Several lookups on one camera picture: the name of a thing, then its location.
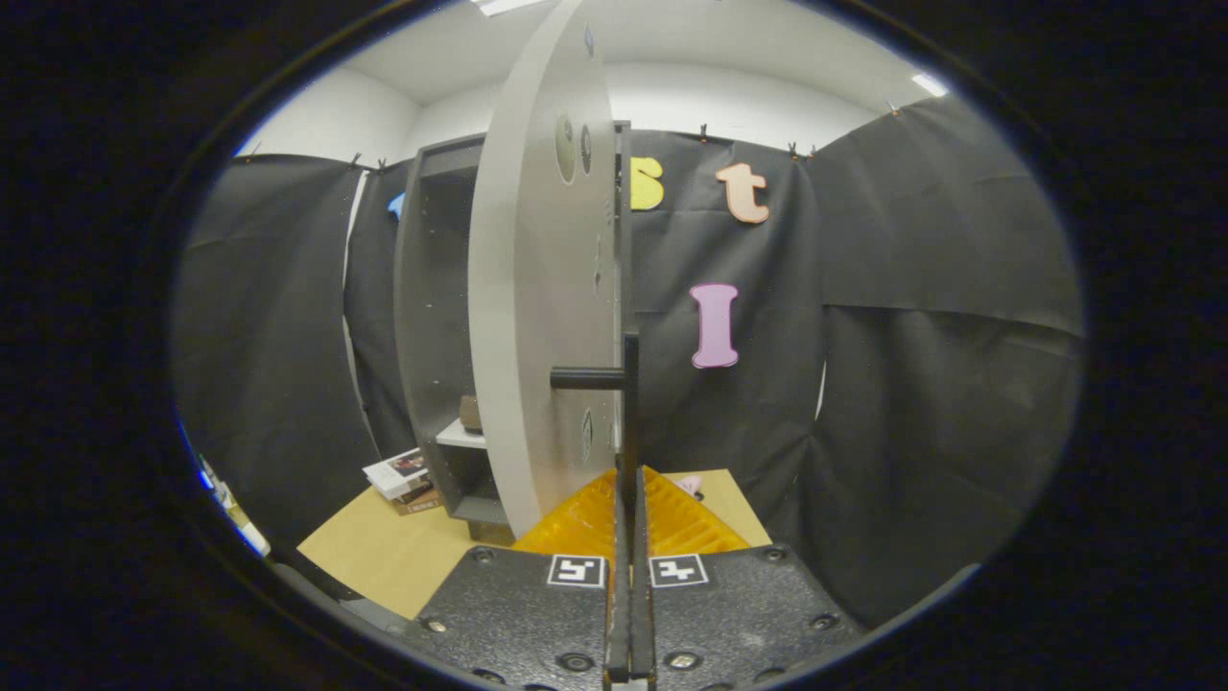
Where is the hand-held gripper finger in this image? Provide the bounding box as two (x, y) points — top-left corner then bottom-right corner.
(631, 331), (864, 691)
(408, 331), (632, 691)

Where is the grey shoe cabinet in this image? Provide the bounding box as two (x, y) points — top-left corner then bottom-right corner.
(393, 120), (634, 538)

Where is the white book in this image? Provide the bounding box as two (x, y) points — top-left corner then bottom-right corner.
(363, 448), (433, 500)

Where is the black backdrop cloth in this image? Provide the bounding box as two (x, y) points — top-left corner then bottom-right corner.
(171, 94), (1087, 630)

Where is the blue and white box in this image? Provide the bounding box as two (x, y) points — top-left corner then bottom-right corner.
(197, 456), (236, 510)

